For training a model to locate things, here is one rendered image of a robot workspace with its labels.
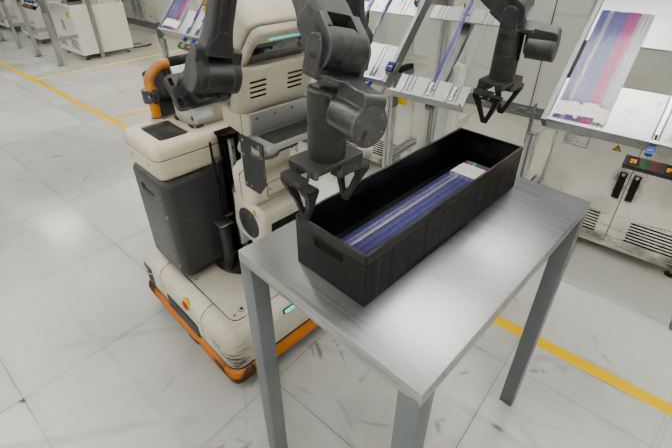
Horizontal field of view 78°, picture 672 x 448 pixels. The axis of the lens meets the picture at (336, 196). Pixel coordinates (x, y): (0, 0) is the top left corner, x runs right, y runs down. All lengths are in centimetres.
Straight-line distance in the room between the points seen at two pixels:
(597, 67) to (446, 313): 143
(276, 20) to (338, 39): 53
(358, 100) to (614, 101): 149
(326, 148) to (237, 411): 116
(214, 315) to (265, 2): 97
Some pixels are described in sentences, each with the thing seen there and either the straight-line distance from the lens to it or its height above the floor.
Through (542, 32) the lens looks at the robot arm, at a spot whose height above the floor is 117.
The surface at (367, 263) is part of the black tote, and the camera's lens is 68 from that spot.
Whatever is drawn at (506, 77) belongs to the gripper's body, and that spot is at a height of 107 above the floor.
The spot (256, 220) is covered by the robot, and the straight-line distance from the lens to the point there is 130.
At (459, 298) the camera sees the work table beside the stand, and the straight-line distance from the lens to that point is 79.
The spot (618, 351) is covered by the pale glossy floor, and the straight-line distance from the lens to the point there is 201.
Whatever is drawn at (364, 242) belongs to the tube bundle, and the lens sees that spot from 80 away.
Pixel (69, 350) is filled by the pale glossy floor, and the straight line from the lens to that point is 198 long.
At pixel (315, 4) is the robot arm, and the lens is 59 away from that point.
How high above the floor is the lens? 134
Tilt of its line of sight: 32 degrees down
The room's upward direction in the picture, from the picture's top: straight up
